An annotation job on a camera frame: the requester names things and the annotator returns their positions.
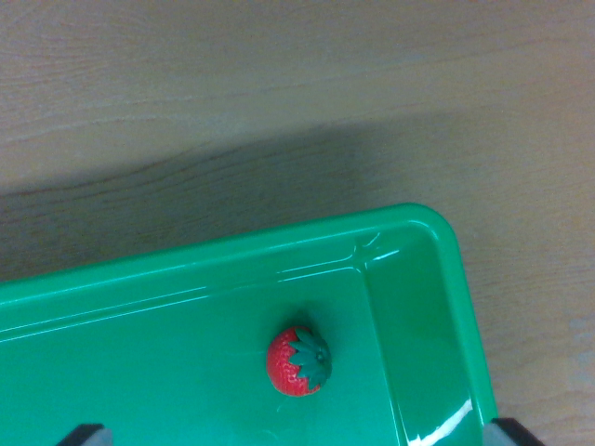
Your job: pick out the red toy strawberry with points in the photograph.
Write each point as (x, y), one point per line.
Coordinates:
(283, 367)

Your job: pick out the green plastic bin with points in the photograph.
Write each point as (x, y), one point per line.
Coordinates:
(162, 362)

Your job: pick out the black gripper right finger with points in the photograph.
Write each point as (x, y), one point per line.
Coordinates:
(506, 434)

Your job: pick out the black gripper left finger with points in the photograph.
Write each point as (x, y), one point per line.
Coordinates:
(88, 436)

